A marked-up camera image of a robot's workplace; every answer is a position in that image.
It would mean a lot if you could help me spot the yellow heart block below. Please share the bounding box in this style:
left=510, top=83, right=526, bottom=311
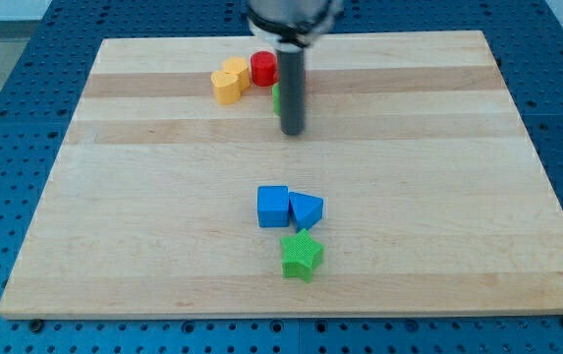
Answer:
left=210, top=71, right=242, bottom=105

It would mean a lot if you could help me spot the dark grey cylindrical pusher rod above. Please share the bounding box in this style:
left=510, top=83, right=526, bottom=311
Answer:
left=277, top=50, right=306, bottom=136

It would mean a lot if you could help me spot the red cylinder block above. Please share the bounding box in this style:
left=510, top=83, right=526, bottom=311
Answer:
left=251, top=51, right=277, bottom=87

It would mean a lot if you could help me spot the green block behind rod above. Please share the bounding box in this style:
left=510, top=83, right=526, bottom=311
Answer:
left=271, top=83, right=281, bottom=116

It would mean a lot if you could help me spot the green star block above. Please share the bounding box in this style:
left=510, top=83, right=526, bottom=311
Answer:
left=280, top=229, right=324, bottom=283

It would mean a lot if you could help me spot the blue cube block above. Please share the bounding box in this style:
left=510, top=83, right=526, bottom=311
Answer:
left=256, top=186, right=290, bottom=228

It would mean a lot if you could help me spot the yellow hexagon block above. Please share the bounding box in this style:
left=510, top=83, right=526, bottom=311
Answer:
left=222, top=57, right=251, bottom=90

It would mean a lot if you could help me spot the blue triangle block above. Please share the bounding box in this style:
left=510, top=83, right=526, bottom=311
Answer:
left=289, top=192, right=324, bottom=231

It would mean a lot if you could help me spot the wooden board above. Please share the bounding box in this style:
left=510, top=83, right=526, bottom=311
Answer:
left=0, top=30, right=563, bottom=320

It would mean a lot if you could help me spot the blue perforated table plate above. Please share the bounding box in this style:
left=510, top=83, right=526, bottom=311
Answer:
left=0, top=0, right=563, bottom=353

